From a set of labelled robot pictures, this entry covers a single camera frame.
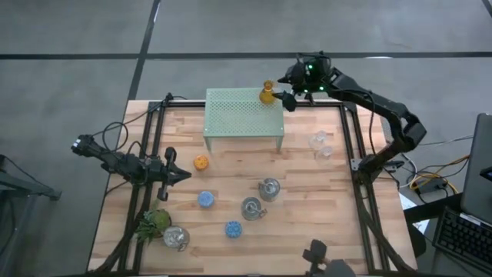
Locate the amber glass candlestick holder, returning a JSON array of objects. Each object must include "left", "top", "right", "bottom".
[{"left": 258, "top": 79, "right": 278, "bottom": 105}]

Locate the white paper sheet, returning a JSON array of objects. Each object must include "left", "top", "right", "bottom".
[{"left": 398, "top": 192, "right": 431, "bottom": 235}]

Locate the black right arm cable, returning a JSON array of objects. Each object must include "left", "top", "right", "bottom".
[{"left": 337, "top": 88, "right": 380, "bottom": 157}]

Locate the silver lidded candle jar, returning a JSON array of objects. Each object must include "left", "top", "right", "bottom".
[
  {"left": 162, "top": 225, "right": 191, "bottom": 253},
  {"left": 240, "top": 196, "right": 268, "bottom": 222},
  {"left": 258, "top": 177, "right": 281, "bottom": 203}
]

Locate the black keyboard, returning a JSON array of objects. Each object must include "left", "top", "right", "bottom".
[{"left": 432, "top": 206, "right": 492, "bottom": 275}]

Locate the person's forearm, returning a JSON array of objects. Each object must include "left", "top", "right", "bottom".
[{"left": 325, "top": 259, "right": 357, "bottom": 277}]

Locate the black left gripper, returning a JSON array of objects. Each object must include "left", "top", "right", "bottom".
[{"left": 145, "top": 146, "right": 192, "bottom": 202}]

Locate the dark metal stand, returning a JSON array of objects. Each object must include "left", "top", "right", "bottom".
[{"left": 0, "top": 153, "right": 62, "bottom": 277}]

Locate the black handheld device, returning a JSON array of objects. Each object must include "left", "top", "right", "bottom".
[{"left": 301, "top": 239, "right": 329, "bottom": 275}]

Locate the clear glass candlestick holder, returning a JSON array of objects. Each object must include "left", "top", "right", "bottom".
[
  {"left": 314, "top": 145, "right": 334, "bottom": 165},
  {"left": 308, "top": 129, "right": 328, "bottom": 151}
]

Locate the green perforated metal shelf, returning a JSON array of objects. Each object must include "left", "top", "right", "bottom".
[{"left": 202, "top": 87, "right": 286, "bottom": 153}]

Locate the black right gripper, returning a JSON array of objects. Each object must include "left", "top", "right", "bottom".
[{"left": 277, "top": 52, "right": 334, "bottom": 113}]

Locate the black aluminium table frame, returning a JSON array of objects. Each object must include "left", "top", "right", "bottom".
[{"left": 87, "top": 92, "right": 414, "bottom": 276}]

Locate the yellow cable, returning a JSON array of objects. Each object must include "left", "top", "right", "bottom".
[{"left": 408, "top": 153, "right": 470, "bottom": 195}]

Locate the grey laptop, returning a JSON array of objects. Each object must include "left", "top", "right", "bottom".
[{"left": 460, "top": 112, "right": 492, "bottom": 226}]

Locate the white cable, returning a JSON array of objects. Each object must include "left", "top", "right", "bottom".
[{"left": 399, "top": 134, "right": 474, "bottom": 189}]

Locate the blue floral candle tin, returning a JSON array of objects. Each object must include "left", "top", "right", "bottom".
[{"left": 224, "top": 220, "right": 244, "bottom": 239}]

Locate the black power adapter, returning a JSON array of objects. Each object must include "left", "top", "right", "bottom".
[{"left": 417, "top": 179, "right": 449, "bottom": 195}]

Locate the small green potted plant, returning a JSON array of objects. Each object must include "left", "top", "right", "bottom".
[{"left": 135, "top": 199, "right": 173, "bottom": 245}]

